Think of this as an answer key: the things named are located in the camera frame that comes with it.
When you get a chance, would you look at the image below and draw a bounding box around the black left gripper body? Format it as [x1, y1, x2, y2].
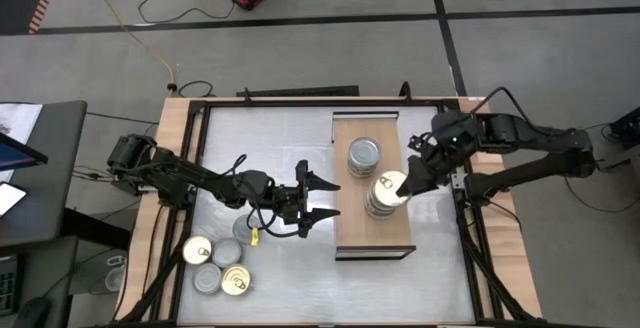
[267, 159, 310, 240]

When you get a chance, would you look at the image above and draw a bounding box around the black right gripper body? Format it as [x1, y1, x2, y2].
[408, 111, 482, 182]

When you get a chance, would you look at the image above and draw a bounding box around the gold-lid blue-label tuna can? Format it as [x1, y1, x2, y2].
[220, 263, 252, 297]
[368, 169, 412, 211]
[363, 201, 400, 221]
[181, 234, 213, 266]
[366, 195, 404, 216]

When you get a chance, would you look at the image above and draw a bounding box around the black flat bar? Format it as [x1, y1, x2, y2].
[236, 85, 360, 98]

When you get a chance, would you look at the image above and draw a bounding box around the black equipment box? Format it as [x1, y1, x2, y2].
[608, 106, 640, 150]

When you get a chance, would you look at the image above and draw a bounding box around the grey side desk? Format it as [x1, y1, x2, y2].
[0, 100, 89, 249]

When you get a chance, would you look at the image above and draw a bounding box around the grey keyboard desk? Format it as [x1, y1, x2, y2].
[0, 235, 132, 328]

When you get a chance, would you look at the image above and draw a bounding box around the black computer monitor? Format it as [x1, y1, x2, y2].
[0, 131, 50, 173]

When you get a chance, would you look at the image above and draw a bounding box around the black computer mouse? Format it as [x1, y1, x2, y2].
[13, 296, 52, 328]

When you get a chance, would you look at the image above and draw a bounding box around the white paper sheet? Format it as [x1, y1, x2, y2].
[0, 102, 44, 144]

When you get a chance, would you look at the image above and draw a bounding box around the black keyboard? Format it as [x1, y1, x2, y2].
[0, 253, 22, 318]

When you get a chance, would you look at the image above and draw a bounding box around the wooden shelf with black frame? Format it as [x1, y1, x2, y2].
[331, 110, 418, 262]

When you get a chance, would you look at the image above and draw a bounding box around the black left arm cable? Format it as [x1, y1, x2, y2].
[219, 153, 306, 240]

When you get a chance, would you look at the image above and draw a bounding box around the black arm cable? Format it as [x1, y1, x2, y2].
[219, 153, 306, 240]
[469, 86, 576, 137]

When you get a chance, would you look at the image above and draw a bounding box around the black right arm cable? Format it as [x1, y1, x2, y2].
[469, 86, 576, 137]

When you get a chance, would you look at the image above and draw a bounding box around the black table rig frame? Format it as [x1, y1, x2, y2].
[113, 81, 544, 328]

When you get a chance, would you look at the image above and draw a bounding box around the black floor cable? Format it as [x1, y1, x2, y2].
[136, 0, 237, 25]
[562, 122, 640, 215]

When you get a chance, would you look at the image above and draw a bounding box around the black looped cable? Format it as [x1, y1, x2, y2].
[177, 80, 216, 99]

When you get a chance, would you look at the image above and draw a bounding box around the yellow cable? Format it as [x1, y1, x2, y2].
[78, 0, 177, 92]

